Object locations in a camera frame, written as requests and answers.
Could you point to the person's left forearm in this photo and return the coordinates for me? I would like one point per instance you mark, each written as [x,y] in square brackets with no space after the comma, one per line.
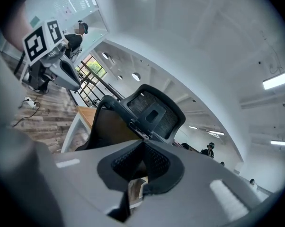
[16,25]

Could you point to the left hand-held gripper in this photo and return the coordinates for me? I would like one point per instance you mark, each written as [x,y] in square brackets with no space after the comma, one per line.
[36,44]

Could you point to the window with black frame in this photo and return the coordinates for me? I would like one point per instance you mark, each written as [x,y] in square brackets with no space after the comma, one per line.
[94,66]

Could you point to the black mesh office chair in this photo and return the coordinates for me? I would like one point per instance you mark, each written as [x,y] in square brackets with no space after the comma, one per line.
[156,113]

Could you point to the long ceiling strip light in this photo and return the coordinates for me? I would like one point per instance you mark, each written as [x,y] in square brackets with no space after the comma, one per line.
[282,142]
[216,133]
[278,79]

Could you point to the black metal railing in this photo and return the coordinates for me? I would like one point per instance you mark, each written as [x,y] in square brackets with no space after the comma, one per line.
[102,85]

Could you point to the person's grey clothing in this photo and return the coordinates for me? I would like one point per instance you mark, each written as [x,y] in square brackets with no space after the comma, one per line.
[14,164]

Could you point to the round ceiling light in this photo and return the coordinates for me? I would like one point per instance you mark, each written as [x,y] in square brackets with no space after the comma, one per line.
[105,55]
[136,76]

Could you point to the green wall sign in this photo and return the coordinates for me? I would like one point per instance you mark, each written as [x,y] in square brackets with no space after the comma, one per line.
[34,21]

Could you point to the white power strip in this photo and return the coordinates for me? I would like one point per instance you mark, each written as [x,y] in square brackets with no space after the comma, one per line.
[30,101]

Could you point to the frosted glass wall panel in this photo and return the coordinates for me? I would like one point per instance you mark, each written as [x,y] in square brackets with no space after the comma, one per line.
[69,6]

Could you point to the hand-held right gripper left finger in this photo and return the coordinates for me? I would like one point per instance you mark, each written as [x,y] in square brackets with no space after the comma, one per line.
[81,174]

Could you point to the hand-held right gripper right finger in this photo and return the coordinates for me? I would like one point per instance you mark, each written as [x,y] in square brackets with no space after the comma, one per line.
[199,188]

